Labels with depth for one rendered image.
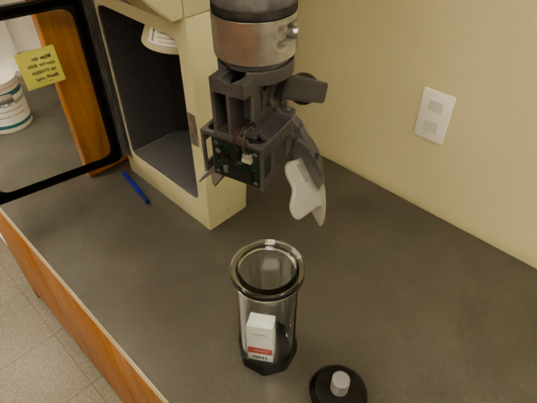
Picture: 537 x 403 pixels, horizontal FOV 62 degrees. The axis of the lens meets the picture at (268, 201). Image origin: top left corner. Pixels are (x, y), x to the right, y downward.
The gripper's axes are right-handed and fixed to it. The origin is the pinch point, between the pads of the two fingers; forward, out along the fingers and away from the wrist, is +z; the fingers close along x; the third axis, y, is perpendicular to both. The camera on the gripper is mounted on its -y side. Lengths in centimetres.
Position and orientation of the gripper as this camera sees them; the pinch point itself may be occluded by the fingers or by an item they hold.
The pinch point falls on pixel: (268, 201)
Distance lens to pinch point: 56.1
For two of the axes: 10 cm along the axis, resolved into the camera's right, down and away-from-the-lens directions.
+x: 8.7, 3.3, -3.6
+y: -4.9, 5.9, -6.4
